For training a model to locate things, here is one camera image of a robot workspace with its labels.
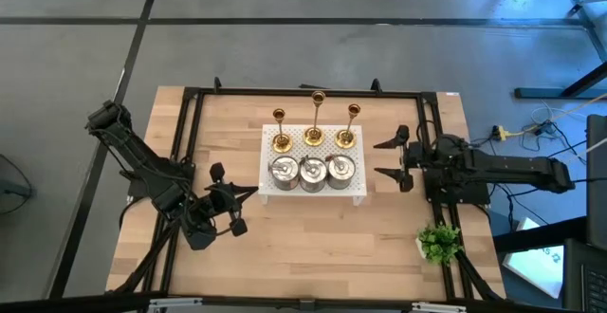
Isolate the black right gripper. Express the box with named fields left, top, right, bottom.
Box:
left=373, top=123, right=428, bottom=194

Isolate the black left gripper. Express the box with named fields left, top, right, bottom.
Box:
left=203, top=161, right=260, bottom=238

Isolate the silver tin candle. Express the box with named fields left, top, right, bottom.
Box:
left=298, top=156, right=329, bottom=194
left=325, top=154, right=357, bottom=191
left=268, top=155, right=301, bottom=192

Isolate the short gold candlestick holder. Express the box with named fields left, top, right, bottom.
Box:
left=270, top=107, right=294, bottom=155
left=334, top=102, right=362, bottom=151

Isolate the tall gold candlestick holder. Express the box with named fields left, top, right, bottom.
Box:
left=303, top=89, right=327, bottom=148

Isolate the white perforated shelf riser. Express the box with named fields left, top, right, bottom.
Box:
left=258, top=123, right=368, bottom=206

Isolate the green plant in white pot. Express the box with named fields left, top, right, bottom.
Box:
left=415, top=222, right=465, bottom=266

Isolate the yellow power strip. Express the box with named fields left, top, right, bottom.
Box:
left=491, top=123, right=512, bottom=142

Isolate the black desk foot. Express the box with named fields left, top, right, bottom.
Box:
left=514, top=61, right=607, bottom=101

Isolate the black desk bar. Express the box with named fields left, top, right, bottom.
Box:
left=492, top=215, right=589, bottom=253

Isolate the white sheet with green print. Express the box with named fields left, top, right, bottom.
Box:
left=502, top=216, right=565, bottom=300

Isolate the black computer monitor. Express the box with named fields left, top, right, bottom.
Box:
left=585, top=113, right=607, bottom=252

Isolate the black laptop keyboard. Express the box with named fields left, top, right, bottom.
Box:
left=561, top=238, right=607, bottom=313

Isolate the silver frame bracket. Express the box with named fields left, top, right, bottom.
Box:
left=147, top=296, right=204, bottom=313
left=410, top=301, right=469, bottom=313

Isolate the beige floor cord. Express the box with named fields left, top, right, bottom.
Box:
left=509, top=92, right=607, bottom=137
left=571, top=137, right=607, bottom=160

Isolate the dark floor cable loop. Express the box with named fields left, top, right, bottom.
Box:
left=0, top=154, right=35, bottom=215

